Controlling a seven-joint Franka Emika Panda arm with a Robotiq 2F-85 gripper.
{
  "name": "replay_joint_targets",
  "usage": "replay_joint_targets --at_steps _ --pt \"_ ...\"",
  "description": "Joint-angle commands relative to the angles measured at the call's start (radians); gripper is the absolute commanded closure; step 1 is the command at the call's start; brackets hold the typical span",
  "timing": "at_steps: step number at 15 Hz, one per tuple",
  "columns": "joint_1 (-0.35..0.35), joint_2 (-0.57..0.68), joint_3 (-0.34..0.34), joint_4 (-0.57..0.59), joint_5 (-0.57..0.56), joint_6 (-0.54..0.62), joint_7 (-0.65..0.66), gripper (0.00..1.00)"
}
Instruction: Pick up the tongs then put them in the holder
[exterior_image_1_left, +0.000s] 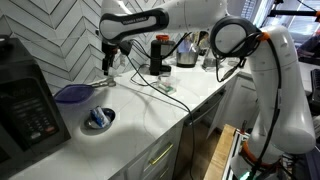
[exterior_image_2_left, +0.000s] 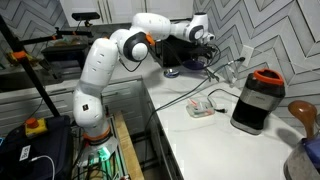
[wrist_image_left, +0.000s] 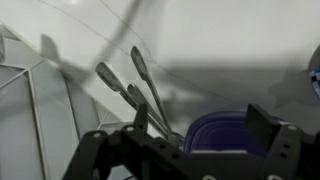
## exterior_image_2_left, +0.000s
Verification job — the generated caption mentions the black power cable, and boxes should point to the black power cable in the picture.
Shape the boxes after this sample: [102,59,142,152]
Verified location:
[207,88,241,113]

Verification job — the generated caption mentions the dark blue cable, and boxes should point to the dark blue cable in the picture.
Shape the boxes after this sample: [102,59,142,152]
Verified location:
[144,57,246,134]

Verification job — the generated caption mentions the black stand pole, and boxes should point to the black stand pole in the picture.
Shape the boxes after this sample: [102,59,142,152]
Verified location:
[0,14,61,118]

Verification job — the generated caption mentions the yellow emergency stop button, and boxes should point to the yellow emergency stop button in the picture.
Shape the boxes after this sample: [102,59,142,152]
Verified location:
[24,117,49,138]

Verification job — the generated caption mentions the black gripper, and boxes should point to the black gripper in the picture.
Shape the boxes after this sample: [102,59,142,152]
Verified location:
[194,41,216,69]

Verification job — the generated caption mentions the black toaster oven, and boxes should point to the black toaster oven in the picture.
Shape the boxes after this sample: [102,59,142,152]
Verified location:
[41,43,93,73]

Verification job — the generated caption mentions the cream utensil holder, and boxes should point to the cream utensil holder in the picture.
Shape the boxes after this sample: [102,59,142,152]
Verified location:
[283,141,320,180]

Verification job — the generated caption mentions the clear plastic container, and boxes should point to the clear plastic container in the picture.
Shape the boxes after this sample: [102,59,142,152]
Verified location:
[185,97,218,119]

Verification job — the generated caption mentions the black case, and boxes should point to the black case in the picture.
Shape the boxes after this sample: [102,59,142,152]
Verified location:
[0,114,74,180]

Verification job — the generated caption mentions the black camera bar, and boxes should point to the black camera bar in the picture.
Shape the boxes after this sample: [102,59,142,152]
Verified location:
[71,12,101,22]

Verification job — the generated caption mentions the black coffee machine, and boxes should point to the black coffee machine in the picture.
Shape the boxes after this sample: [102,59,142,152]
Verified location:
[156,33,214,68]

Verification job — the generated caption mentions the black silver blender orange rim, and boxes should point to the black silver blender orange rim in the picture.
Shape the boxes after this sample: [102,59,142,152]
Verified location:
[229,68,287,136]

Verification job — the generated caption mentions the white cable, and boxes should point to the white cable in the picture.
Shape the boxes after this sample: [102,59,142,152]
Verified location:
[30,154,56,180]

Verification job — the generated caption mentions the white wall cabinet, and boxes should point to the white wall cabinet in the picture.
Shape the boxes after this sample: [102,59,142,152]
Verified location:
[59,0,195,28]

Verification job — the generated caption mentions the brown wooden spoon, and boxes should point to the brown wooden spoon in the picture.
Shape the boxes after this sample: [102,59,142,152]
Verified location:
[287,99,318,139]

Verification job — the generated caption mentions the orange clamp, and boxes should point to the orange clamp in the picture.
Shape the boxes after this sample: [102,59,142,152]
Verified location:
[11,50,27,61]

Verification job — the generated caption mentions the wooden board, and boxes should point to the wooden board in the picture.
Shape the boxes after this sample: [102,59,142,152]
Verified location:
[111,110,145,180]

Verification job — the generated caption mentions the white wall outlet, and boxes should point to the white wall outlet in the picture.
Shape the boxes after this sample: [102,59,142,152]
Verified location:
[240,44,255,68]

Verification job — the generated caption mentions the dark blue bowl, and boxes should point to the dark blue bowl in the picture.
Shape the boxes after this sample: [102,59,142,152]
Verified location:
[182,57,208,71]

